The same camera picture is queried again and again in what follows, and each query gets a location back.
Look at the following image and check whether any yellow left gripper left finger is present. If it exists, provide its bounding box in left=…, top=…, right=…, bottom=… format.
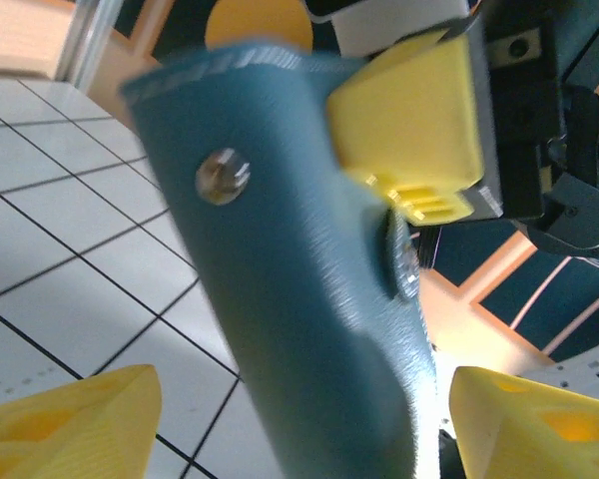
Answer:
left=0, top=363, right=162, bottom=479

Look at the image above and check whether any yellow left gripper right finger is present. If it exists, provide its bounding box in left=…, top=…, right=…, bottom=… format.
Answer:
left=450, top=366, right=599, bottom=479

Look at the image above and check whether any aluminium corner post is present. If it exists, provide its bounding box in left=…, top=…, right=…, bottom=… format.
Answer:
left=54, top=0, right=119, bottom=94

